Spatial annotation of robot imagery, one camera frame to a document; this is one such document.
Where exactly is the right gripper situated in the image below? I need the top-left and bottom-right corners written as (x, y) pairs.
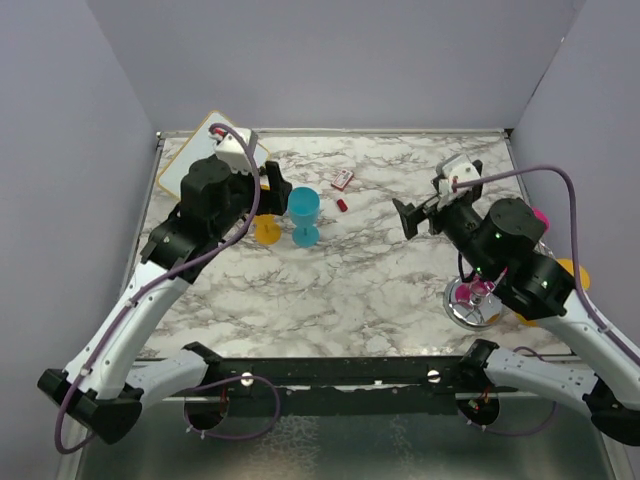
top-left (392, 188), bottom-right (492, 277)

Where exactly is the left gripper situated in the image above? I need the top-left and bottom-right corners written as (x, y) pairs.
top-left (213, 159), bottom-right (292, 238)

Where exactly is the blue wine glass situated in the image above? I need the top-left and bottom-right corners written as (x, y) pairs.
top-left (288, 187), bottom-right (320, 248)

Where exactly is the orange wine glass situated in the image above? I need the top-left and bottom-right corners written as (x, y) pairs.
top-left (253, 214), bottom-right (281, 245)
top-left (487, 257), bottom-right (592, 329)

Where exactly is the pink wine glass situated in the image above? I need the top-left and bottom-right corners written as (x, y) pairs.
top-left (447, 198), bottom-right (548, 298)

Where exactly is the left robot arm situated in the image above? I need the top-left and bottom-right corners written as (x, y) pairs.
top-left (37, 154), bottom-right (292, 454)

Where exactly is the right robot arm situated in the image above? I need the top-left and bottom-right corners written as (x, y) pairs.
top-left (393, 155), bottom-right (639, 446)

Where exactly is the chrome wine glass rack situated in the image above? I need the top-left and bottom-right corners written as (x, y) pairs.
top-left (443, 278), bottom-right (504, 331)

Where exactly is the red white small card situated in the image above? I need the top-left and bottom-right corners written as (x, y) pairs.
top-left (331, 169), bottom-right (354, 191)

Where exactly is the white dry-erase board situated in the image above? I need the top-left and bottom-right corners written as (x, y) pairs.
top-left (156, 111), bottom-right (239, 200)

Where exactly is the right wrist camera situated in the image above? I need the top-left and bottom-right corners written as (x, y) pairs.
top-left (432, 154), bottom-right (472, 205)

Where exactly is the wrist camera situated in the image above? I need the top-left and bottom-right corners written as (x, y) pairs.
top-left (208, 125), bottom-right (268, 174)
top-left (432, 154), bottom-right (472, 205)

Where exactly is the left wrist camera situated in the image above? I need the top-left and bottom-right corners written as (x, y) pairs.
top-left (208, 125), bottom-right (268, 174)

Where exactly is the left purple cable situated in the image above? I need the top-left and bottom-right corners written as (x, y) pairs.
top-left (53, 122), bottom-right (262, 455)

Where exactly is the purple cable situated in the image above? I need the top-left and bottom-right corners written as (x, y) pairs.
top-left (53, 122), bottom-right (262, 455)
top-left (452, 164), bottom-right (640, 366)

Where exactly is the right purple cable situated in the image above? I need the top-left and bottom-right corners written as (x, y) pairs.
top-left (452, 164), bottom-right (640, 366)

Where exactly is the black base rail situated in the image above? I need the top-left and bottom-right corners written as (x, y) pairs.
top-left (184, 342), bottom-right (514, 417)

